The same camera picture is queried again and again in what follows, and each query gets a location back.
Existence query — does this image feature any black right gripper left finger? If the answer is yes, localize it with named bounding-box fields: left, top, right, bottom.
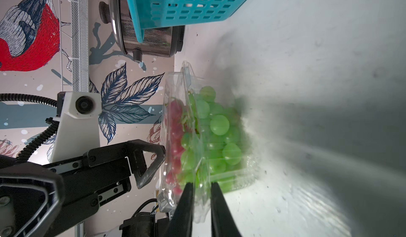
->
left=165, top=183, right=195, bottom=237

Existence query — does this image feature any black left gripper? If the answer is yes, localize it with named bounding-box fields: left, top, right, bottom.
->
left=1, top=139, right=166, bottom=237

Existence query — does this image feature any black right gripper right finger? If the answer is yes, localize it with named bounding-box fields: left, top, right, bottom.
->
left=210, top=183, right=242, bottom=237

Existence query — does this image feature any red grape bunch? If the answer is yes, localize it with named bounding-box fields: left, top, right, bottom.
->
left=164, top=99, right=185, bottom=186

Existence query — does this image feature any clear plastic clamshell container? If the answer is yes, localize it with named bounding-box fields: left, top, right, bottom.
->
left=158, top=62, right=258, bottom=223

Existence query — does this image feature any green grape bunch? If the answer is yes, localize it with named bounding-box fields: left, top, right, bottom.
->
left=176, top=86, right=251, bottom=193

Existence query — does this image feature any stainless steel rice cooker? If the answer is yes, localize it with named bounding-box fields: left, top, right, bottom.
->
left=99, top=0, right=185, bottom=63

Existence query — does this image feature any teal plastic basket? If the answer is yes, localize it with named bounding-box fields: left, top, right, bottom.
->
left=127, top=0, right=246, bottom=42

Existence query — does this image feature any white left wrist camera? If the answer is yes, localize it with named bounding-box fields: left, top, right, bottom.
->
left=49, top=92, right=102, bottom=163

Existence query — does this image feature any white wire shelf basket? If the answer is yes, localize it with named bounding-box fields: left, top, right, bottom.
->
left=58, top=0, right=89, bottom=92

